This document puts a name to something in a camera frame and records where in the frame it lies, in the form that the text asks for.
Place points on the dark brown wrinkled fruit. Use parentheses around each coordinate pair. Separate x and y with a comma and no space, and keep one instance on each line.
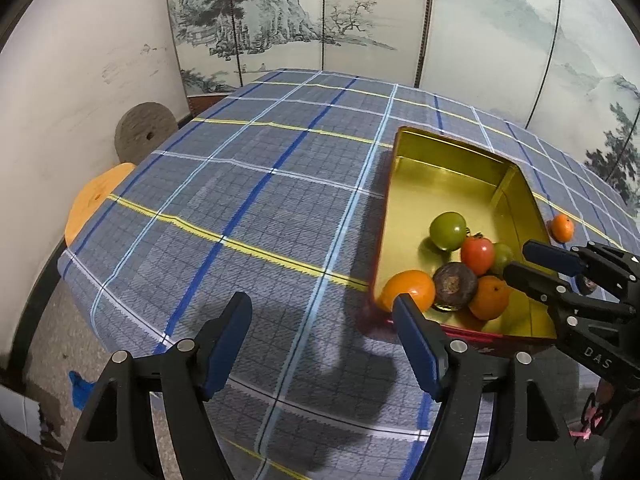
(586,286)
(452,285)

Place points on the dark curved bar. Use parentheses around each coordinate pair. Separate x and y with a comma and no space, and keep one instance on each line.
(32,310)

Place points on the red cherry tomato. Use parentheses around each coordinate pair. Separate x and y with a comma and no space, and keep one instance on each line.
(477,255)

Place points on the blue cloth scrap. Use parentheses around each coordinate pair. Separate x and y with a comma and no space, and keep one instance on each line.
(80,390)

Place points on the large green tomato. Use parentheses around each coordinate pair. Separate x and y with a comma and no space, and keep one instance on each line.
(447,230)

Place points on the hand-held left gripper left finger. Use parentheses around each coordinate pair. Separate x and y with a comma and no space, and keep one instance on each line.
(225,350)

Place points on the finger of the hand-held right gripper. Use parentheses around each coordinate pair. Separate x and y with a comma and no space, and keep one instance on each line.
(530,280)
(550,257)

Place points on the orange tangerine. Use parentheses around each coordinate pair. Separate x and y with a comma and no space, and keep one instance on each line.
(490,299)
(407,287)
(562,227)

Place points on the gold metal tin box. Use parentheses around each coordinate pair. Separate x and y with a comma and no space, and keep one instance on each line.
(440,180)

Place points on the painted landscape folding screen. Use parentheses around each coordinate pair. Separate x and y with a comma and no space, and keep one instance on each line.
(300,10)

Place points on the white cardboard piece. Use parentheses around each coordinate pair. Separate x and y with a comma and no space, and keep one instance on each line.
(20,410)

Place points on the small green tomato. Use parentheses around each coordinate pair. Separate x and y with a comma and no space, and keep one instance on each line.
(502,256)

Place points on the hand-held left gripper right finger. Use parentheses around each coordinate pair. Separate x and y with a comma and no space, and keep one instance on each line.
(415,350)

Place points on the orange wooden stool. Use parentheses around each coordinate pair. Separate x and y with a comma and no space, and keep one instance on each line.
(90,200)

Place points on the round grey millstone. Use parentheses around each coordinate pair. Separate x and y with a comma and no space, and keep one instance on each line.
(140,130)

